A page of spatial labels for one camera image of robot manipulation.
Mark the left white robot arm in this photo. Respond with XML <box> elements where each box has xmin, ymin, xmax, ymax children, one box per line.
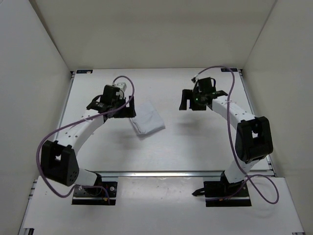
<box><xmin>41</xmin><ymin>82</ymin><xmax>136</xmax><ymax>195</ymax></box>

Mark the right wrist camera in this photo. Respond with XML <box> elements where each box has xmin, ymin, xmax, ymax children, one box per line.
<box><xmin>191</xmin><ymin>77</ymin><xmax>216</xmax><ymax>94</ymax></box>

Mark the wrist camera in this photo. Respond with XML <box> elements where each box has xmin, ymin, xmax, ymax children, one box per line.
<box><xmin>112</xmin><ymin>82</ymin><xmax>127</xmax><ymax>93</ymax></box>
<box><xmin>191</xmin><ymin>77</ymin><xmax>216</xmax><ymax>94</ymax></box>

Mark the aluminium table frame rail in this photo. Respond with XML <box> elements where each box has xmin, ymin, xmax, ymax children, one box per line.
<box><xmin>46</xmin><ymin>70</ymin><xmax>276</xmax><ymax>178</ymax></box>

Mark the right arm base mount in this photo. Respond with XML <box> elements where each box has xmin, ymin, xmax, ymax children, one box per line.
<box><xmin>192</xmin><ymin>172</ymin><xmax>252</xmax><ymax>207</ymax></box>

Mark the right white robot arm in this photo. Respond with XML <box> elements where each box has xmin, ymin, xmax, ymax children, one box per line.
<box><xmin>179</xmin><ymin>77</ymin><xmax>273</xmax><ymax>196</ymax></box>

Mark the white skirt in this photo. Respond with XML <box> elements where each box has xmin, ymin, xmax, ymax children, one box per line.
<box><xmin>130</xmin><ymin>101</ymin><xmax>165</xmax><ymax>135</ymax></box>

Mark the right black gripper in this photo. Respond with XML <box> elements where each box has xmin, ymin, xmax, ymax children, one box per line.
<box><xmin>179</xmin><ymin>90</ymin><xmax>205</xmax><ymax>112</ymax></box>

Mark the left corner label sticker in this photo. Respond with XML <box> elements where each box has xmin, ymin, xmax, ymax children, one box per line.
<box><xmin>76</xmin><ymin>70</ymin><xmax>93</xmax><ymax>74</ymax></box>

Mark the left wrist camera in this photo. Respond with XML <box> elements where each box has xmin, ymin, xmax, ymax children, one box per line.
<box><xmin>112</xmin><ymin>82</ymin><xmax>127</xmax><ymax>93</ymax></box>

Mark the right corner label sticker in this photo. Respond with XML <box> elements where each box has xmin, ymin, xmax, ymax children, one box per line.
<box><xmin>221</xmin><ymin>68</ymin><xmax>238</xmax><ymax>72</ymax></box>

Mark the corner label sticker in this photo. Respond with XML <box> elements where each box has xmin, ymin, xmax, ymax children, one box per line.
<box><xmin>76</xmin><ymin>70</ymin><xmax>93</xmax><ymax>74</ymax></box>
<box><xmin>221</xmin><ymin>68</ymin><xmax>238</xmax><ymax>72</ymax></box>

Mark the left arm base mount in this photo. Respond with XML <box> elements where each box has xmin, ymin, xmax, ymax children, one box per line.
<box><xmin>71</xmin><ymin>175</ymin><xmax>118</xmax><ymax>206</ymax></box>

